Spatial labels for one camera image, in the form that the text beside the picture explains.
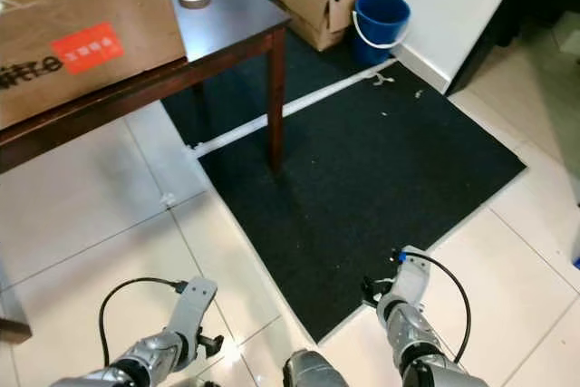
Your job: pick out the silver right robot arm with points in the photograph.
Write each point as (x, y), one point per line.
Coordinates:
(417, 355)

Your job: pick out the silver right robot leg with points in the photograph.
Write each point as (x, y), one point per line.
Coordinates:
(326, 372)

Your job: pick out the black floor mat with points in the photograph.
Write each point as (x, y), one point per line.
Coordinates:
(372, 178)

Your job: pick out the brown wooden furniture piece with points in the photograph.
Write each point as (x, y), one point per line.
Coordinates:
(14, 319)

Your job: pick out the blue plastic crate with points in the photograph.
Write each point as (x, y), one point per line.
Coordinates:
(576, 262)

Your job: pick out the blue plastic bucket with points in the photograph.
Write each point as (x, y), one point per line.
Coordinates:
(381, 23)

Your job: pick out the open cardboard box with clutter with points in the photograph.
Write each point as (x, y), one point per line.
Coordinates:
(313, 6)

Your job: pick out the dark wooden table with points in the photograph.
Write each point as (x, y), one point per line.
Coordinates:
(231, 24)

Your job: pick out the large cardboard box red label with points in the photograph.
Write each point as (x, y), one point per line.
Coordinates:
(91, 24)

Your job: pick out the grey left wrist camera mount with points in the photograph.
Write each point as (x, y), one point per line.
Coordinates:
(195, 305)

